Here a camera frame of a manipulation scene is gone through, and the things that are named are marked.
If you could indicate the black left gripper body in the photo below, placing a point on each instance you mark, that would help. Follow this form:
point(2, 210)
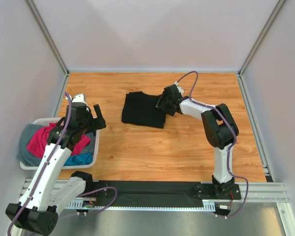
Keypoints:
point(90, 124)

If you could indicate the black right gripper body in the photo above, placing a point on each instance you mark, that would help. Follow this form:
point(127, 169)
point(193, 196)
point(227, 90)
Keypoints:
point(164, 103)

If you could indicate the black t-shirt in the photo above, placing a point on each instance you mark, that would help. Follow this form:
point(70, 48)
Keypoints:
point(140, 109)

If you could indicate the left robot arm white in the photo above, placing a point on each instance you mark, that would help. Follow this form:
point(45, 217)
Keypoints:
point(38, 209)

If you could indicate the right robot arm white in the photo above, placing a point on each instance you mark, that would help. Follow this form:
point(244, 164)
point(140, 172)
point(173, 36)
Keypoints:
point(221, 132)

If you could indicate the blue t-shirt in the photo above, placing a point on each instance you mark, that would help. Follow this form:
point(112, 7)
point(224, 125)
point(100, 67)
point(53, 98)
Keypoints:
point(81, 159)

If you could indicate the white plastic laundry basket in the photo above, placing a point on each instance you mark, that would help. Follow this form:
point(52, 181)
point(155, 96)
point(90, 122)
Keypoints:
point(92, 148)

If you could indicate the pink t-shirt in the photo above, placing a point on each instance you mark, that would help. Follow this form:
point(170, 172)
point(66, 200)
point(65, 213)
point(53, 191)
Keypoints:
point(38, 141)

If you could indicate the grey t-shirt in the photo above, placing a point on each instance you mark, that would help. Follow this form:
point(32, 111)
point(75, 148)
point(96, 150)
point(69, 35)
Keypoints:
point(23, 154)

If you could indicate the black base mat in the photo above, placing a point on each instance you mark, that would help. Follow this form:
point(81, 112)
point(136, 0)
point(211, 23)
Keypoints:
point(166, 193)

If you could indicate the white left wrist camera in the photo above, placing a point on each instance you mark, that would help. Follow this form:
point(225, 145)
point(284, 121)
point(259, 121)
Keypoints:
point(80, 98)

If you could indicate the aluminium frame post left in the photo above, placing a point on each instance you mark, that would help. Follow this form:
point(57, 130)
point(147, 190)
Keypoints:
point(46, 34)

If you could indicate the aluminium frame post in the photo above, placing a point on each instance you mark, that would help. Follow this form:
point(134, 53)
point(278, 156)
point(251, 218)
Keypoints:
point(262, 35)
point(46, 34)

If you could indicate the aluminium frame post right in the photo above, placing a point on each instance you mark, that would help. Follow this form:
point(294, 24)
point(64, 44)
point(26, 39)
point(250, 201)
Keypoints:
point(262, 35)

